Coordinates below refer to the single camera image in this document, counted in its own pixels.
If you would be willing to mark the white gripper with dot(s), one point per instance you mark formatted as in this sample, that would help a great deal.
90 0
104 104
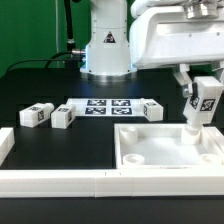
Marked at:
163 36

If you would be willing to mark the black cable conduit post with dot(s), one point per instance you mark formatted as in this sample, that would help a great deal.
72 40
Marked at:
69 25

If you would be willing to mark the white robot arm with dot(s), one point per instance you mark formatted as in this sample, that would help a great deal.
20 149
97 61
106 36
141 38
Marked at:
108 52

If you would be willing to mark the white front fence bar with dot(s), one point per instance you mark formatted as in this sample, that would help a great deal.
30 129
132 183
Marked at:
111 183

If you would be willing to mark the white right fence block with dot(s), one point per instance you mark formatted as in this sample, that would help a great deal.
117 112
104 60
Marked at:
217 136

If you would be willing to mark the white fence block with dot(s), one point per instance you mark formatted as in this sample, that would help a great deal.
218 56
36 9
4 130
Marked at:
7 141
217 136

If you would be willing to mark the white square table top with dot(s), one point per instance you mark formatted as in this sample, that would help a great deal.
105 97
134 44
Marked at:
150 146

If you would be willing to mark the white marker tag sheet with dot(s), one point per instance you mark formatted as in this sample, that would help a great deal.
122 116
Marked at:
110 107

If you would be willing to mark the white left fence block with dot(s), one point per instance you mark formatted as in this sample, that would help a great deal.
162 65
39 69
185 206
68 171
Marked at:
7 141

